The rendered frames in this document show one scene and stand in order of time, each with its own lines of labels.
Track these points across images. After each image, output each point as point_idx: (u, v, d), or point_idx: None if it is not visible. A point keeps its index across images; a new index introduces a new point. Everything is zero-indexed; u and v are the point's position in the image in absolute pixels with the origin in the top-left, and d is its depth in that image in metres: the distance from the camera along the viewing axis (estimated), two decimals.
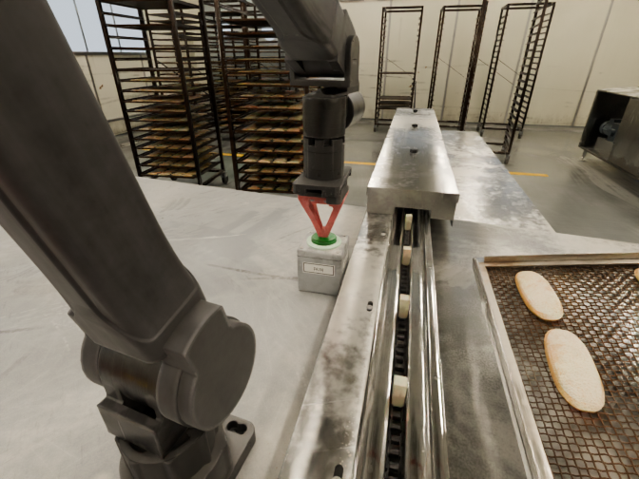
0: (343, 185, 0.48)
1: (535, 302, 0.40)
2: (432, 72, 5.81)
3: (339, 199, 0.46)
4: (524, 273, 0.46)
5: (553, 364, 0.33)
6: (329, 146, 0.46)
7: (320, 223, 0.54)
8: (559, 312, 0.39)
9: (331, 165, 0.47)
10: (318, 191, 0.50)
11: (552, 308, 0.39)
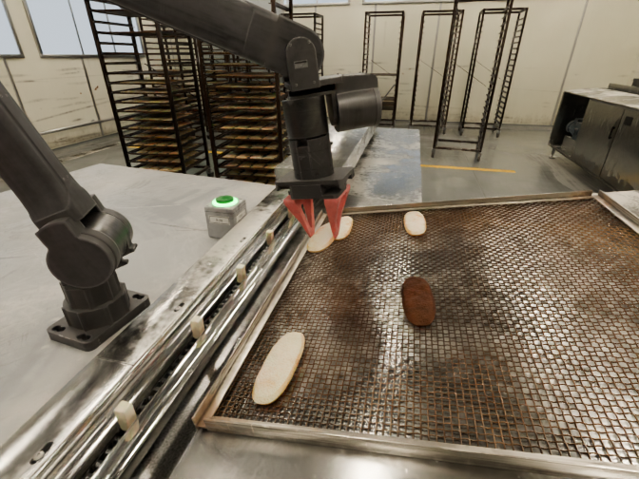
0: (301, 185, 0.48)
1: None
2: (415, 73, 6.05)
3: (290, 194, 0.50)
4: (342, 217, 0.70)
5: (313, 235, 0.55)
6: (290, 145, 0.49)
7: (335, 222, 0.54)
8: (343, 235, 0.63)
9: (293, 164, 0.49)
10: None
11: (340, 233, 0.63)
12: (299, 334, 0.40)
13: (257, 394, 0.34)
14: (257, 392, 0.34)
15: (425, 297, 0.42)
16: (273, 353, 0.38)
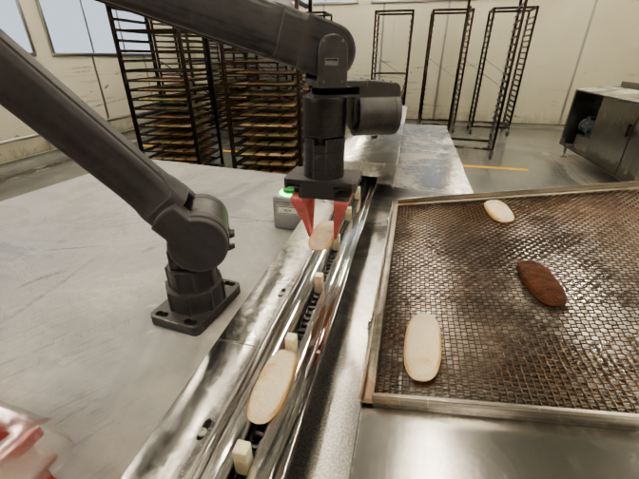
0: (313, 184, 0.48)
1: (313, 238, 0.53)
2: (423, 72, 6.05)
3: (299, 192, 0.49)
4: (326, 220, 0.58)
5: (258, 381, 0.38)
6: (304, 143, 0.48)
7: None
8: (323, 245, 0.51)
9: (304, 162, 0.48)
10: None
11: (320, 242, 0.51)
12: (430, 315, 0.41)
13: (415, 372, 0.34)
14: (414, 370, 0.34)
15: (551, 279, 0.42)
16: (413, 333, 0.38)
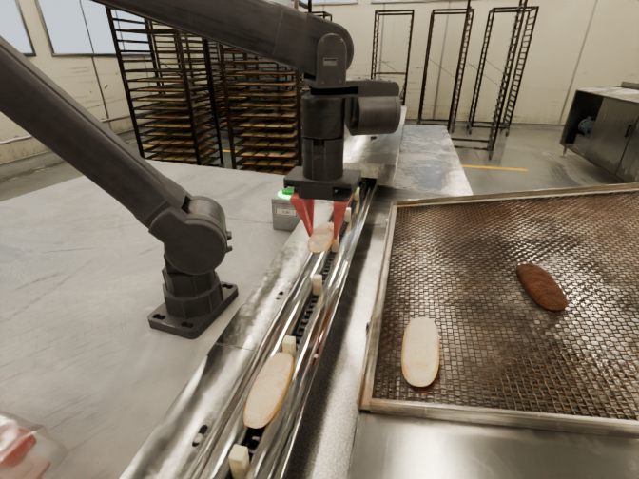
0: (313, 185, 0.48)
1: (251, 401, 0.36)
2: (423, 72, 6.05)
3: (299, 192, 0.49)
4: (278, 355, 0.42)
5: None
6: (303, 143, 0.47)
7: None
8: (263, 419, 0.35)
9: (303, 162, 0.48)
10: None
11: (261, 413, 0.35)
12: (428, 318, 0.40)
13: (412, 376, 0.33)
14: (411, 374, 0.34)
15: (551, 283, 0.42)
16: (411, 336, 0.38)
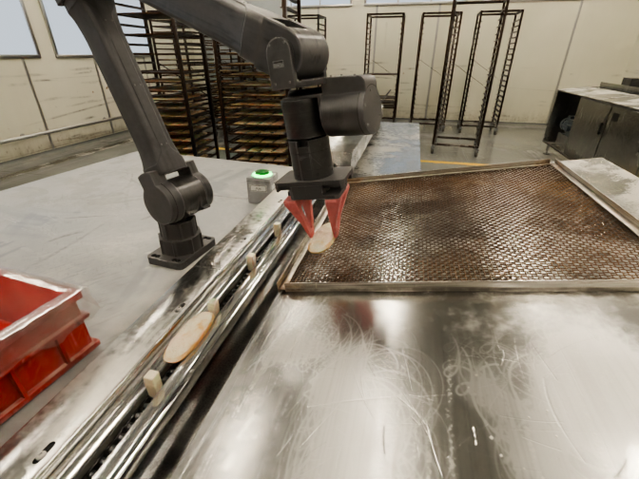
0: (302, 186, 0.48)
1: None
2: (415, 73, 6.24)
3: (290, 195, 0.49)
4: None
5: None
6: (290, 146, 0.48)
7: None
8: None
9: (292, 164, 0.49)
10: None
11: None
12: None
13: (312, 248, 0.51)
14: (312, 247, 0.51)
15: None
16: (319, 230, 0.55)
